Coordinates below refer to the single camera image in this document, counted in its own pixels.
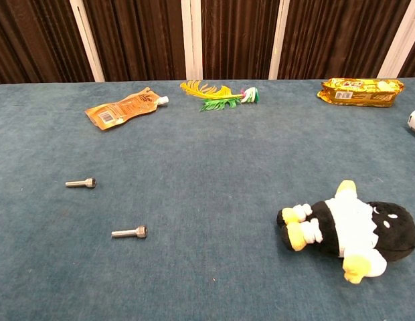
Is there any blue felt table cover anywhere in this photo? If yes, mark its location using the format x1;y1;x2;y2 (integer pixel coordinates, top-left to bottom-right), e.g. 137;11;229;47
0;77;415;321

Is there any steel bolt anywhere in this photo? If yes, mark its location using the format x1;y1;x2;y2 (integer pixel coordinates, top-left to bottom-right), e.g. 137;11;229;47
65;177;98;189
110;225;149;240

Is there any yellow green feather toy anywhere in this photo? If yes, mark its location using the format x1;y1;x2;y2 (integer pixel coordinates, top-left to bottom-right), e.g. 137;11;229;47
179;80;260;112

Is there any black white plush doll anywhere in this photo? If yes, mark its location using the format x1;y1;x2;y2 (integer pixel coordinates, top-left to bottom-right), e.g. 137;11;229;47
276;179;415;276

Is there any dark brown pleated curtain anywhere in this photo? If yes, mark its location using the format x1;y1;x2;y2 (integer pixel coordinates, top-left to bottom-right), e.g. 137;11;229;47
0;0;415;86

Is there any white frame post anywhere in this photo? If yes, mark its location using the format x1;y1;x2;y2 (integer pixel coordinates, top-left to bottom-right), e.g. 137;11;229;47
377;0;415;78
180;0;203;81
268;0;292;80
69;0;106;83

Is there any orange spout pouch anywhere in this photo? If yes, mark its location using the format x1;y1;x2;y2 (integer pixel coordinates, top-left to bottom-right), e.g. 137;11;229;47
84;86;170;131

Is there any golden snack package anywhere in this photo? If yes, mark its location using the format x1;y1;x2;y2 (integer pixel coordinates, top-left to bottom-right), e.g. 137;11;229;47
316;78;406;108

